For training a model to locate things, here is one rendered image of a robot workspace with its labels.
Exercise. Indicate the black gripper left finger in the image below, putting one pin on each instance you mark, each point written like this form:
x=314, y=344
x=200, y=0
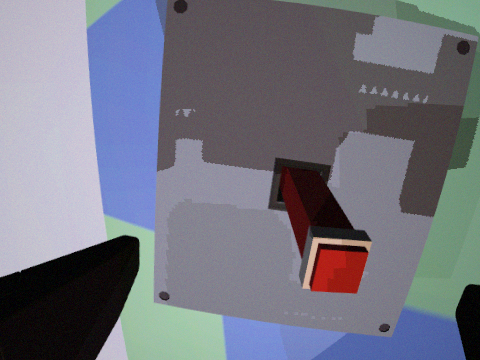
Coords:
x=66, y=308

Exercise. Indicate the grey panel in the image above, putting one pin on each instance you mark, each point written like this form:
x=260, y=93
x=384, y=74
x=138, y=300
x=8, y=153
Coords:
x=251, y=86

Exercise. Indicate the dark red square peg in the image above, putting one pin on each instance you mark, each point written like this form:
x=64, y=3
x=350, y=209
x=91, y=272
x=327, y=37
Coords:
x=333, y=254

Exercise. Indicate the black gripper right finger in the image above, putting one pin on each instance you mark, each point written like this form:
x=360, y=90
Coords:
x=468, y=321

